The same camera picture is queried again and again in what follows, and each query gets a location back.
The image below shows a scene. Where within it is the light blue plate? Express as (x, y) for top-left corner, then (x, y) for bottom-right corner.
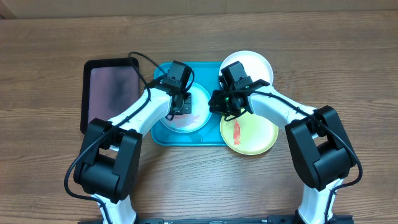
(160, 83), (211, 133)

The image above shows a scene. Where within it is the yellow plate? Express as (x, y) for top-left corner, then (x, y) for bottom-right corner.
(220, 112), (279, 156)

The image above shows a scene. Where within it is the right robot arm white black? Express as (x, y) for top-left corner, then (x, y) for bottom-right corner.
(208, 80), (363, 223)

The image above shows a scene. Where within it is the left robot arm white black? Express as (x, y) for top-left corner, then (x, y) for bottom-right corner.
(64, 77), (192, 223)

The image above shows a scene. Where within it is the black tray with water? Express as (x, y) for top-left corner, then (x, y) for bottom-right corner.
(80, 58), (139, 133)

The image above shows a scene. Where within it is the white plate with red stain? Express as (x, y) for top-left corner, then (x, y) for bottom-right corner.
(219, 50), (274, 85)

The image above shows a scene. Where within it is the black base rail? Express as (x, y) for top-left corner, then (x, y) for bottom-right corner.
(78, 215), (354, 224)

